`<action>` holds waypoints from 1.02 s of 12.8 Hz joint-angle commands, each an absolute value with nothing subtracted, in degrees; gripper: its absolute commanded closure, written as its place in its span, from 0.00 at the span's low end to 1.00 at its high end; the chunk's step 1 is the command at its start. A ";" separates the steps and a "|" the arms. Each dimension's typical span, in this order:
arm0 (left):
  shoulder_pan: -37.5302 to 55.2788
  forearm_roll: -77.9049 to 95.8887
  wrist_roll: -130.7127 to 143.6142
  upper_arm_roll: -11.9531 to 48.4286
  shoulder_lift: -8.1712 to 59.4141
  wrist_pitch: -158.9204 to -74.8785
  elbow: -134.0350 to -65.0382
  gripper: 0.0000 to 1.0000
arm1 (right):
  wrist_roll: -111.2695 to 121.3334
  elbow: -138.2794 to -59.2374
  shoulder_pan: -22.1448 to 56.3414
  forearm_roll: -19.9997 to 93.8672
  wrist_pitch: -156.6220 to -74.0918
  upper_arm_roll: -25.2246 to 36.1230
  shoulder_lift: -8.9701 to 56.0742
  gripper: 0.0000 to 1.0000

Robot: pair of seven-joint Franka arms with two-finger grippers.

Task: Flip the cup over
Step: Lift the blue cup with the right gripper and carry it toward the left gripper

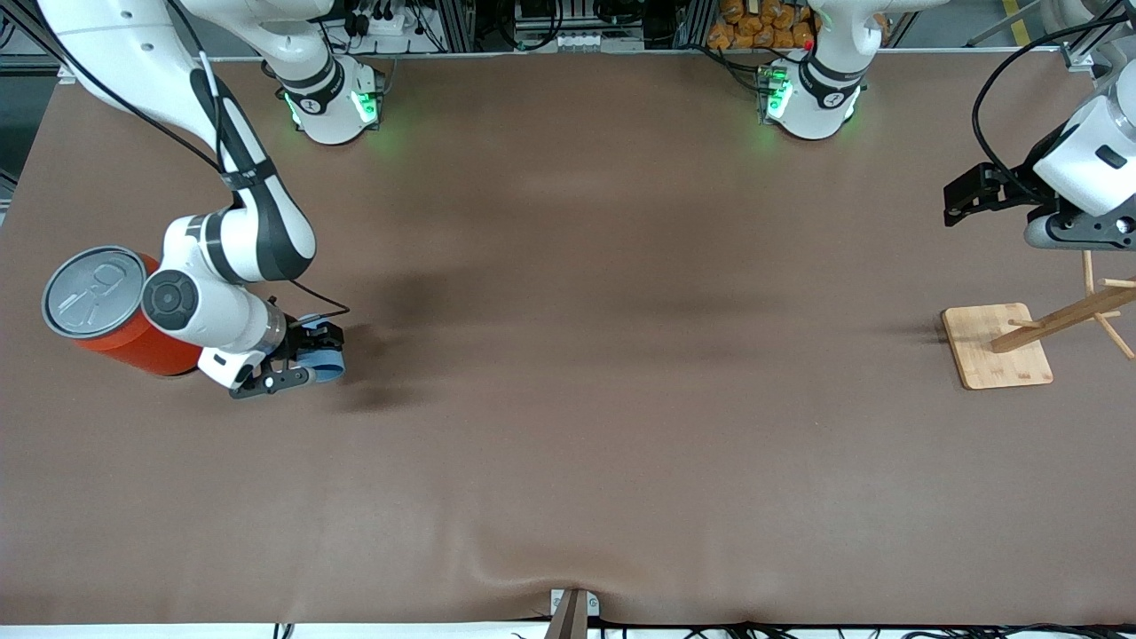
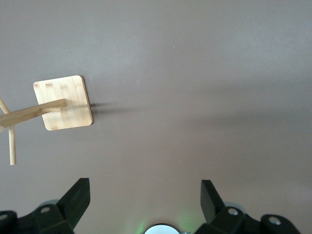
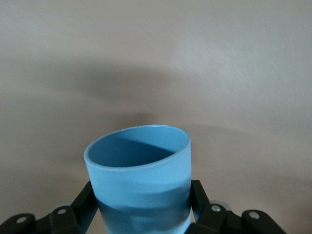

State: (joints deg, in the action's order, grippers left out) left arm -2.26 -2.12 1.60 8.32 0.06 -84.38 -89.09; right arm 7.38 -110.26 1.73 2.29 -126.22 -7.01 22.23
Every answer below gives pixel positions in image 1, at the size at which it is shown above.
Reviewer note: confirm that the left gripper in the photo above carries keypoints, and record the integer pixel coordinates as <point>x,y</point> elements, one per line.
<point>1032,176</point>

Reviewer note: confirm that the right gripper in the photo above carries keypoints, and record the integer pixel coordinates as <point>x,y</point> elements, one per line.
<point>302,341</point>

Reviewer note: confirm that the light blue cup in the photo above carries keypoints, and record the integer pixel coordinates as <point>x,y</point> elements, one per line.
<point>330,371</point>

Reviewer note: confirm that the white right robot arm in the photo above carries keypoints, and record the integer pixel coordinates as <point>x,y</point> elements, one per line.
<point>266,222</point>

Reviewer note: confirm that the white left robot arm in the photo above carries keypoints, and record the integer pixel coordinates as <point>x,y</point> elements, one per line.
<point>816,102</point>

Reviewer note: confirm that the wooden cup rack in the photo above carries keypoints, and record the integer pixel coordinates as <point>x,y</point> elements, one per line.
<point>994,355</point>

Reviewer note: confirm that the orange can with silver lid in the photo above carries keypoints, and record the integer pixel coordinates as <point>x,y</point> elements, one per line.
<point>89,297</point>

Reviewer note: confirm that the brown table mat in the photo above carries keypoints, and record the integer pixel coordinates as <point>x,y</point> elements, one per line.
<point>568,444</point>

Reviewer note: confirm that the bag of orange snacks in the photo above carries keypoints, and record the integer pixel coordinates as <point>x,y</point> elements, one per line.
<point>763,27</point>

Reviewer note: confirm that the white power strip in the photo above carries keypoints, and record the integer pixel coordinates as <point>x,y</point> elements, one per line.
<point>382,25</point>

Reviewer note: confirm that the white connector block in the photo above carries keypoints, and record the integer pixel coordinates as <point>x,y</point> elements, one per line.
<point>595,42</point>

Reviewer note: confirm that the aluminium frame post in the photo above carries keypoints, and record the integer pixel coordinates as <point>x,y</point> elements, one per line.
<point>454,25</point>

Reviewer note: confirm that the metal table edge bracket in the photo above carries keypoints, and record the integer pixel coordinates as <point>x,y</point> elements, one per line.
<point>572,612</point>

